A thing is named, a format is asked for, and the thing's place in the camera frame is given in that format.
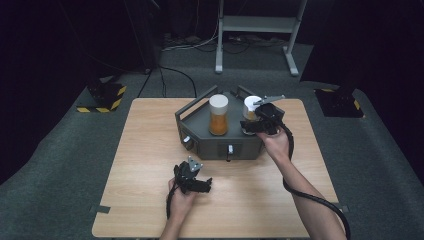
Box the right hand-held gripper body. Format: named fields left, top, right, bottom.
left=252, top=94, right=287, bottom=136

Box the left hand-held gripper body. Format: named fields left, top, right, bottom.
left=172, top=155, right=205, bottom=195

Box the white floor cable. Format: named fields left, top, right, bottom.
left=161, top=19, right=220, bottom=53

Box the gray metal stand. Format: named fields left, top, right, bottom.
left=214, top=0, right=308, bottom=77

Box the black base with striped edge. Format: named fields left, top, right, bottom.
left=313, top=86, right=365, bottom=119
left=76, top=81, right=128, bottom=114

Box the black floor cable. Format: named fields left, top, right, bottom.
left=137, top=64, right=198, bottom=99

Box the person's right hand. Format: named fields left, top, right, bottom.
left=257, top=127, right=291, bottom=165

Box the gray tray with handles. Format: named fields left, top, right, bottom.
left=174, top=84, right=268, bottom=161

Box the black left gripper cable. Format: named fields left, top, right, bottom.
left=165, top=183, right=182, bottom=221

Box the person's left hand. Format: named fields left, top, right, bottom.
left=167, top=179, right=198, bottom=220

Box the white-lidded bottle of orange liquid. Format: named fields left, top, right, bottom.
left=208, top=93, right=230, bottom=137
left=242, top=95, right=265, bottom=136

